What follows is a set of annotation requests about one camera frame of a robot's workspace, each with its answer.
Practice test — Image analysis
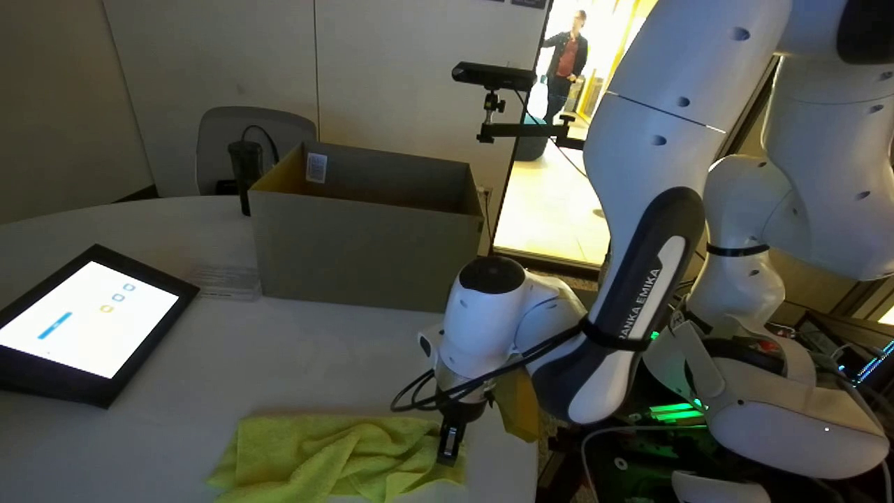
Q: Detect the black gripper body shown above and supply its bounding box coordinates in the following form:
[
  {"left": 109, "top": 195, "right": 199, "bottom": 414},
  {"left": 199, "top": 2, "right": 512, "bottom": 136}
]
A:
[{"left": 432, "top": 375, "right": 489, "bottom": 435}]

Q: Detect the yellow-green microfibre towel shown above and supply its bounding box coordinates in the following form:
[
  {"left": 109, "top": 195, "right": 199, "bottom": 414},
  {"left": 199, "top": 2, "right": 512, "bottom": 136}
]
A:
[{"left": 206, "top": 410, "right": 468, "bottom": 503}]

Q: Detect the brown cardboard box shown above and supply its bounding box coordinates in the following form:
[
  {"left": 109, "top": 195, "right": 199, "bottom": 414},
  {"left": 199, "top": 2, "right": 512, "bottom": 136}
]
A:
[{"left": 245, "top": 140, "right": 486, "bottom": 315}]

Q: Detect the black equipment cart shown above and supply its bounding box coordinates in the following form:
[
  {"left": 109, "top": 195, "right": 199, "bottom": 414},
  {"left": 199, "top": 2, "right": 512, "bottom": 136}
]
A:
[{"left": 533, "top": 276, "right": 894, "bottom": 503}]

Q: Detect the black cylindrical desk device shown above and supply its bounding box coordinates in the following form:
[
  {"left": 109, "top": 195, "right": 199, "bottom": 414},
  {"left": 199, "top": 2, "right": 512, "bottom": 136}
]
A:
[{"left": 227, "top": 136, "right": 269, "bottom": 217}]

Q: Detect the grey office chair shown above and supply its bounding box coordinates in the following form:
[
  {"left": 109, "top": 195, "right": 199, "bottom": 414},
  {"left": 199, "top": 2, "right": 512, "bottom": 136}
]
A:
[{"left": 192, "top": 102, "right": 319, "bottom": 197}]

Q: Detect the person in red shirt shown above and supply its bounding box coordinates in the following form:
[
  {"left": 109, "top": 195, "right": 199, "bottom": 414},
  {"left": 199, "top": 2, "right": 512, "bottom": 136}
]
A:
[{"left": 538, "top": 7, "right": 591, "bottom": 123}]

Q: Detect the black tablet with lit screen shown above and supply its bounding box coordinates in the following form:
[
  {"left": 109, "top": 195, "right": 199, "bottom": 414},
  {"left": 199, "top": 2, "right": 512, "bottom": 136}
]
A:
[{"left": 0, "top": 242, "right": 200, "bottom": 410}]

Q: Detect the gold wrist camera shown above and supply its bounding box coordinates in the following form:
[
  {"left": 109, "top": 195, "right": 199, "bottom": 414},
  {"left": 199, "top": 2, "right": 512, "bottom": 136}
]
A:
[{"left": 489, "top": 369, "right": 548, "bottom": 445}]

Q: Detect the black desk device cable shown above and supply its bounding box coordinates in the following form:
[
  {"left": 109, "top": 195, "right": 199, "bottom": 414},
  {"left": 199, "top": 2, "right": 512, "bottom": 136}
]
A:
[{"left": 239, "top": 123, "right": 281, "bottom": 169}]

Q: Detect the black camera bar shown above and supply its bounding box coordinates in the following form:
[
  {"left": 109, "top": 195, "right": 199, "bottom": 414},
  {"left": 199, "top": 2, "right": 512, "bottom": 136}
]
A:
[{"left": 449, "top": 58, "right": 538, "bottom": 95}]

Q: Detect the white robot pedestal cover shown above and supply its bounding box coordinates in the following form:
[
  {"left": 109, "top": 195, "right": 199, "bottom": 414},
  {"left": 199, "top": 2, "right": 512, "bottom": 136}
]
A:
[{"left": 640, "top": 315, "right": 892, "bottom": 482}]

